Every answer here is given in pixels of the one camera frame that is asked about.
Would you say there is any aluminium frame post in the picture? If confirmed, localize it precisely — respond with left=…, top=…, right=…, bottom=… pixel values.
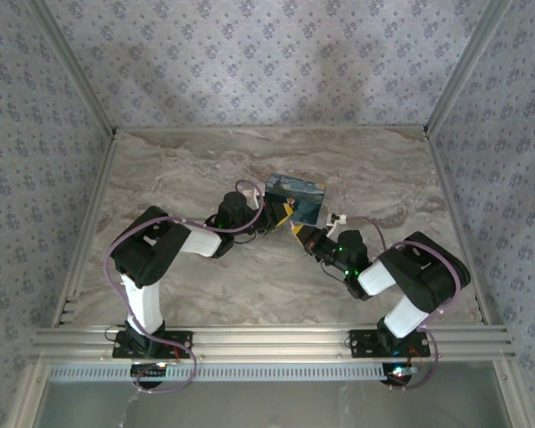
left=26, top=0, right=118, bottom=135
left=423, top=0, right=514, bottom=135

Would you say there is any starry night print box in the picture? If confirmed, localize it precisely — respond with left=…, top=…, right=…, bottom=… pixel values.
left=265, top=172, right=327, bottom=226

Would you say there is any black electronics module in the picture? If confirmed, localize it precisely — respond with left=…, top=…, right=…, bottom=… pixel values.
left=130, top=362, right=169, bottom=388
left=382, top=363, right=418, bottom=387

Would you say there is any aluminium frame beam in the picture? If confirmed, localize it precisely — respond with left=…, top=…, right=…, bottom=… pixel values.
left=29, top=324, right=517, bottom=363

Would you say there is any grey slotted cable duct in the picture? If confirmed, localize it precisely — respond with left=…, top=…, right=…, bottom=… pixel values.
left=46, top=361, right=387, bottom=383

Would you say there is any aluminium frame leg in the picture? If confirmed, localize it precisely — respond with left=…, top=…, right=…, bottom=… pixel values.
left=8, top=360, right=50, bottom=428
left=493, top=359, right=534, bottom=428

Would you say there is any aluminium table edge rail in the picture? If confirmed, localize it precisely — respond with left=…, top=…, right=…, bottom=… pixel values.
left=52, top=132, right=118, bottom=327
left=114, top=125, right=429, bottom=134

